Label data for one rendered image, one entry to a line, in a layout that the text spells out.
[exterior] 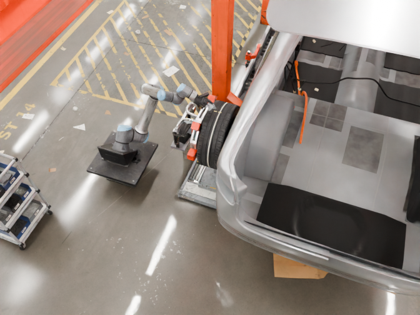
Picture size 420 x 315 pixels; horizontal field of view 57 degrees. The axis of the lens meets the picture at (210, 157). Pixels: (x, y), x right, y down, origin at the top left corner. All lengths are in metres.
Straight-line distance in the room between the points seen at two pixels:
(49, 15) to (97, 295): 3.05
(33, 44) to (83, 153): 3.68
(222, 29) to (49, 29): 2.34
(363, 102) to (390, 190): 1.08
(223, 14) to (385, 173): 1.95
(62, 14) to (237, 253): 3.11
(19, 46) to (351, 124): 3.07
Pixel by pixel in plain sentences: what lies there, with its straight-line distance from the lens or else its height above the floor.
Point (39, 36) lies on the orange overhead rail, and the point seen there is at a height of 3.00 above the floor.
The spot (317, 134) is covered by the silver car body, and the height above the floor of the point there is 1.05.
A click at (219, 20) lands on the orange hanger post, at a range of 3.55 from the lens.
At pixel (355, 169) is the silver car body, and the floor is 1.01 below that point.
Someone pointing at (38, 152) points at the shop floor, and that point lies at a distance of 5.22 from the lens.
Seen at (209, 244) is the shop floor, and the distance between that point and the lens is 4.11.
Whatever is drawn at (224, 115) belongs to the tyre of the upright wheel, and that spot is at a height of 1.18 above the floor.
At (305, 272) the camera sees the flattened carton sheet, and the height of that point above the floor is 0.01.
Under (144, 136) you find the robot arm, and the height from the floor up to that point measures 0.52.
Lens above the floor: 3.75
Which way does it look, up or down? 53 degrees down
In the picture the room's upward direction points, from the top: 1 degrees counter-clockwise
